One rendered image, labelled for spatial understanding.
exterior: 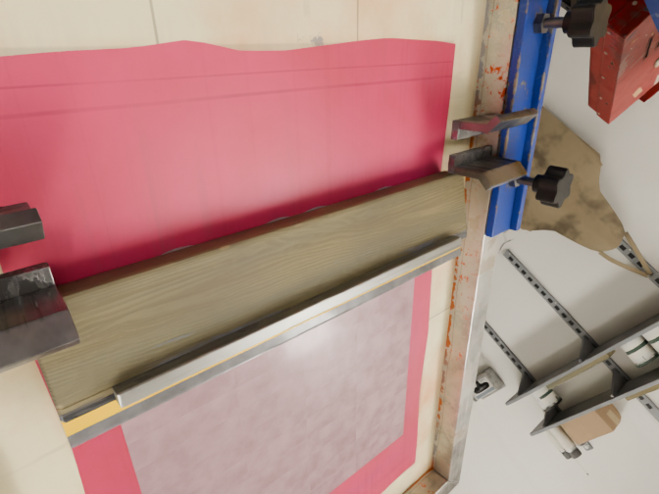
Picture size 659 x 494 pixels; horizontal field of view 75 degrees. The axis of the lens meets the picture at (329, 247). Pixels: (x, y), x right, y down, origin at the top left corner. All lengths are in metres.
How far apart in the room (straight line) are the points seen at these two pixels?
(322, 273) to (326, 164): 0.10
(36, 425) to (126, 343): 0.09
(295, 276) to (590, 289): 2.28
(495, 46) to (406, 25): 0.13
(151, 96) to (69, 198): 0.08
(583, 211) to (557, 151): 0.31
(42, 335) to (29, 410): 0.11
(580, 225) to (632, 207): 0.22
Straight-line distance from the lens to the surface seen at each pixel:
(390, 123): 0.43
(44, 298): 0.27
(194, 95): 0.31
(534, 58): 0.54
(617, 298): 2.52
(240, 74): 0.33
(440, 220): 0.47
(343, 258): 0.37
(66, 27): 0.29
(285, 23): 0.35
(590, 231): 2.39
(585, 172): 2.33
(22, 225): 0.22
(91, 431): 0.33
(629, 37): 1.13
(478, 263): 0.58
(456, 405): 0.72
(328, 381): 0.50
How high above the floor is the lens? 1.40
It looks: 22 degrees down
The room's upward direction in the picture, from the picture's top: 143 degrees clockwise
